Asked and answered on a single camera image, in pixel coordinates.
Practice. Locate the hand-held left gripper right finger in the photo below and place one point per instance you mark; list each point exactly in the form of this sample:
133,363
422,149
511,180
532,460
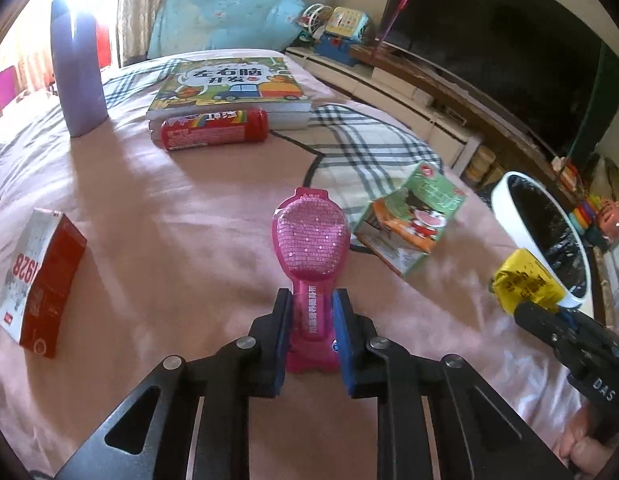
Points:
343,330

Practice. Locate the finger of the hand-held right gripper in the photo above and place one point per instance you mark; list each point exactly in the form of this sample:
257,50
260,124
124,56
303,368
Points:
544,322

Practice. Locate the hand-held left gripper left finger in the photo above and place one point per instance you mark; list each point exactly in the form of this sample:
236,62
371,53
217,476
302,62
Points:
277,330

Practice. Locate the yellow snack packet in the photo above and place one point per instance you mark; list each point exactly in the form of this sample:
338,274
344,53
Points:
524,280

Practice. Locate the pink snack packet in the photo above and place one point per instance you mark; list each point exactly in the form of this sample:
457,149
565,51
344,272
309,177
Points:
309,240

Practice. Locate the white bin with black bag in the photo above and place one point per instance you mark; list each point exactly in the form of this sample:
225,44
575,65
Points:
507,210

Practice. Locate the person's right hand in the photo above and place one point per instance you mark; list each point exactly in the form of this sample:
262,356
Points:
587,455

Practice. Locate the colourful stacking toy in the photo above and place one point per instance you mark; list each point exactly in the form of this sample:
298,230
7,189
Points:
587,215

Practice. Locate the green juice carton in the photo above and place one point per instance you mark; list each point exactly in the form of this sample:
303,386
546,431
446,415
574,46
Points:
419,210

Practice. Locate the orange toy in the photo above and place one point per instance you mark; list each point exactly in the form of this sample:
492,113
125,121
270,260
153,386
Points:
565,174

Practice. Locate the yellow stacked containers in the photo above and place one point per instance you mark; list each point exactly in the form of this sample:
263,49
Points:
480,166

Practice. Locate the red snack can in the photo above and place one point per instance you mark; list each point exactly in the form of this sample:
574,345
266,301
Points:
209,130

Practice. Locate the green stick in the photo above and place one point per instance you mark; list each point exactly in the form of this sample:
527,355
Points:
597,110

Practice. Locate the red and white box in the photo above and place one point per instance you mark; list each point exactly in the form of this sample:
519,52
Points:
44,280

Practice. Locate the white television cabinet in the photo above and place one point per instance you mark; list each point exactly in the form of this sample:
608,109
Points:
389,85

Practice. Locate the children's picture book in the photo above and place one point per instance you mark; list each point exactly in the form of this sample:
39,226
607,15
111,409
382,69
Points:
229,82

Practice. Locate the toy cash register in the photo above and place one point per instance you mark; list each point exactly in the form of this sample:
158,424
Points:
344,35

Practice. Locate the black television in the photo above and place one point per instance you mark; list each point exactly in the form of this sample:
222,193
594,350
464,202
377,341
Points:
499,30

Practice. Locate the white round cage toy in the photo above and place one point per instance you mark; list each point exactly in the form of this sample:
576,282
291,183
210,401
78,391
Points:
312,20

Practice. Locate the purple thermos bottle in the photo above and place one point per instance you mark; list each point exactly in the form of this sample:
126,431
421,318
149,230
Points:
79,70

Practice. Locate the red hanging cloth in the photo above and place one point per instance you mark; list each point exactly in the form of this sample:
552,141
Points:
104,47

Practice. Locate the beige patterned curtain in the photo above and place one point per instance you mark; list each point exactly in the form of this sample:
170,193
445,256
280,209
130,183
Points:
154,5

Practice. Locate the magenta hanging cloth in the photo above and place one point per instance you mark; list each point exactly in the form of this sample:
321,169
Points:
6,87

